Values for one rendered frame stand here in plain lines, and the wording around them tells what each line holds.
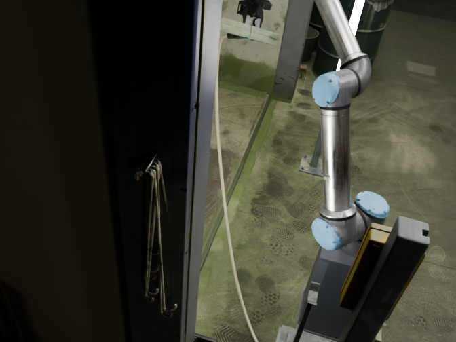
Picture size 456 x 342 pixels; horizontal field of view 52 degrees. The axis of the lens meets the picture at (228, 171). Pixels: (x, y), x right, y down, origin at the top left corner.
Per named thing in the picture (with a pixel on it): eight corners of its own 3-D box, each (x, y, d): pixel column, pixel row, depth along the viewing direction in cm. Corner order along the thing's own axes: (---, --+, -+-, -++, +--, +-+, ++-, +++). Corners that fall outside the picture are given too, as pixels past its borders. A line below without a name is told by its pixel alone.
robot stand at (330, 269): (354, 300, 269) (390, 226, 226) (350, 348, 246) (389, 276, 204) (302, 286, 273) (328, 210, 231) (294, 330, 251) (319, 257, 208)
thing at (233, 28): (252, 36, 213) (283, 34, 194) (250, 46, 213) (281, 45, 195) (155, 8, 185) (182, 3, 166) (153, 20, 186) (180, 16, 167)
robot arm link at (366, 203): (386, 233, 210) (399, 206, 198) (359, 247, 202) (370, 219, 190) (363, 211, 219) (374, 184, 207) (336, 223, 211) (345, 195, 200)
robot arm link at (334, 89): (365, 245, 198) (365, 68, 169) (334, 260, 190) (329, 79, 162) (339, 231, 210) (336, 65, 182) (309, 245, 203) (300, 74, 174)
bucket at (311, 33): (311, 66, 474) (316, 41, 456) (283, 60, 479) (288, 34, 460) (315, 53, 497) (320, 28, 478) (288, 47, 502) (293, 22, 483)
